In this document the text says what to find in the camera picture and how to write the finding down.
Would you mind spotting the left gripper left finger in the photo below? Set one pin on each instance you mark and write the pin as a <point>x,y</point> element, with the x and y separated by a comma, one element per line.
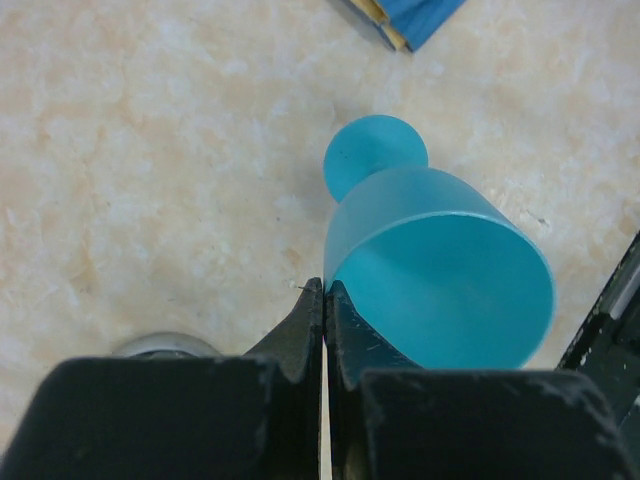
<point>253,416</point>

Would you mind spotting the chrome wire glass rack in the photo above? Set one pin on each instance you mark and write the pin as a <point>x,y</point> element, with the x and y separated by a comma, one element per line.
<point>165,345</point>

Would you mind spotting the blue cartoon cloth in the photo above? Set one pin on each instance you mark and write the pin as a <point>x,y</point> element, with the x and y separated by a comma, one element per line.
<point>404,24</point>

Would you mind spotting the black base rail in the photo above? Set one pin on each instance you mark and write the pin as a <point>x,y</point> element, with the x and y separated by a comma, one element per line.
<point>605,348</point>

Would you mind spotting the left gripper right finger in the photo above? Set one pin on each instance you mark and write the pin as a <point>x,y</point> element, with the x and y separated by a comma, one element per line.
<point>391,419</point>

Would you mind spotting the blue wine glass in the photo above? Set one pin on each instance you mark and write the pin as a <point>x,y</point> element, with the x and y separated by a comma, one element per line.
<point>438,271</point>

